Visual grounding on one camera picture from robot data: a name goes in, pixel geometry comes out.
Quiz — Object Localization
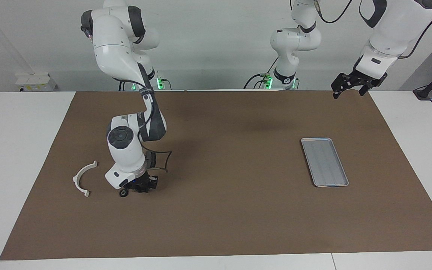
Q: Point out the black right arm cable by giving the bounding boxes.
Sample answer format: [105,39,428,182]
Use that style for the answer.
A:
[111,75,173,174]

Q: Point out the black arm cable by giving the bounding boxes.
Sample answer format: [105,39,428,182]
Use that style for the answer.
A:
[111,75,173,174]
[313,0,432,60]

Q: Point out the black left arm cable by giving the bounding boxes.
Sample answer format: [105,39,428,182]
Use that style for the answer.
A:
[313,0,432,60]

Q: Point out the rectangular silver metal tray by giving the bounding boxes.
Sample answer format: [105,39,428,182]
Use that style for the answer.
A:
[301,138,349,187]

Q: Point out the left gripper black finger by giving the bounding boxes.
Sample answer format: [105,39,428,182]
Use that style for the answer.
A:
[359,83,380,96]
[331,73,359,99]

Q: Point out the white curved plastic bracket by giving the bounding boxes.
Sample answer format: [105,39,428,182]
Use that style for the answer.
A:
[72,160,98,198]

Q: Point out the black left base cables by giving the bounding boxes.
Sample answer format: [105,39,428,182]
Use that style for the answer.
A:
[243,56,278,89]

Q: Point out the brown table mat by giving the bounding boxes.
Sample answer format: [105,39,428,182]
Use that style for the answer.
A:
[0,90,432,260]

